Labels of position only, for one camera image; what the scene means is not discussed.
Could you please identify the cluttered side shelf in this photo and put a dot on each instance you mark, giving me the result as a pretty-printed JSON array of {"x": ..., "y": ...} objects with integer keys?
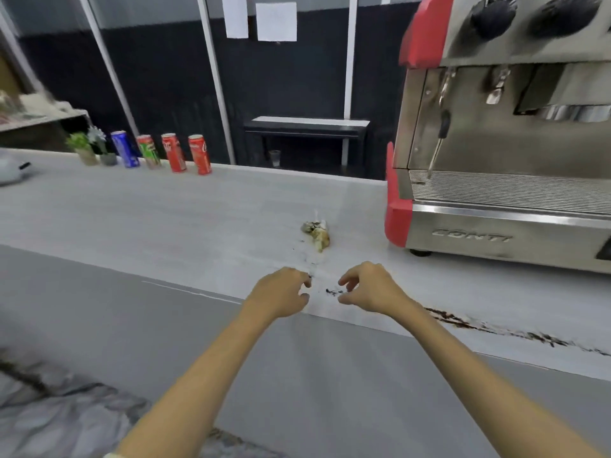
[{"x": 33, "y": 114}]

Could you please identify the person's left hand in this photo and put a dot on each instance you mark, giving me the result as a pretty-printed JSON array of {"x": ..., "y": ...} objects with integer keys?
[{"x": 277, "y": 293}]

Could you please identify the blue drink can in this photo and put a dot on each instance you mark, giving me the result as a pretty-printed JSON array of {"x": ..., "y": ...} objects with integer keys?
[{"x": 125, "y": 148}]

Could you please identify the spilled coffee grounds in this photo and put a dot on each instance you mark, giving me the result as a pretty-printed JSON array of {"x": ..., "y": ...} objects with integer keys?
[{"x": 506, "y": 329}]

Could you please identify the person's left forearm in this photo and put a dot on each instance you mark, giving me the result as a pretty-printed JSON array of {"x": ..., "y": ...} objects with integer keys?
[{"x": 191, "y": 391}]

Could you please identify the person's right hand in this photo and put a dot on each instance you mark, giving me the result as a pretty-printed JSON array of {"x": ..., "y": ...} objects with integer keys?
[{"x": 374, "y": 286}]

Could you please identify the black bench with white top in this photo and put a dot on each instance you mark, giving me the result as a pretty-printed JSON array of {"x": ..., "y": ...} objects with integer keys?
[{"x": 306, "y": 138}]

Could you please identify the white paper sheet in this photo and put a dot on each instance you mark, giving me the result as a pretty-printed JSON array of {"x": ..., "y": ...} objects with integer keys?
[
  {"x": 235, "y": 15},
  {"x": 276, "y": 21}
]

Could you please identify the person's right fingers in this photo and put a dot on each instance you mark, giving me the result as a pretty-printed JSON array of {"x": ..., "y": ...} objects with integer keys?
[{"x": 348, "y": 286}]

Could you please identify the crumpled dirty paper scrap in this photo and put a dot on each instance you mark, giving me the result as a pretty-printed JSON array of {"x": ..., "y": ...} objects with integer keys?
[{"x": 318, "y": 234}]

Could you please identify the red and steel espresso machine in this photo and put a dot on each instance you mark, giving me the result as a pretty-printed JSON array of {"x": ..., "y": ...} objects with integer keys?
[{"x": 503, "y": 128}]

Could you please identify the clear plastic cup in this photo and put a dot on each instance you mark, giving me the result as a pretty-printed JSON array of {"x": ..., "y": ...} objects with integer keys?
[{"x": 274, "y": 157}]

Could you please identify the small pale potted plant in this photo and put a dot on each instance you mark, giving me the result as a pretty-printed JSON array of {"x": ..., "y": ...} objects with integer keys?
[{"x": 102, "y": 148}]

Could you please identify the small green potted plant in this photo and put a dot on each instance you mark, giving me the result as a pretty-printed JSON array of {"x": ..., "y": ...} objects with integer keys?
[{"x": 84, "y": 148}]

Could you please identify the green and red drink can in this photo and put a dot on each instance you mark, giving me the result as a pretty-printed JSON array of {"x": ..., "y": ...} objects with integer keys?
[{"x": 149, "y": 151}]

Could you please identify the person's right forearm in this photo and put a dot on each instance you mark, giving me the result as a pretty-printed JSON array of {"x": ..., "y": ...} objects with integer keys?
[{"x": 482, "y": 391}]

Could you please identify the person's left fingers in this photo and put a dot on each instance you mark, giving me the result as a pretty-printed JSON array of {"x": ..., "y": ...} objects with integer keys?
[{"x": 303, "y": 287}]

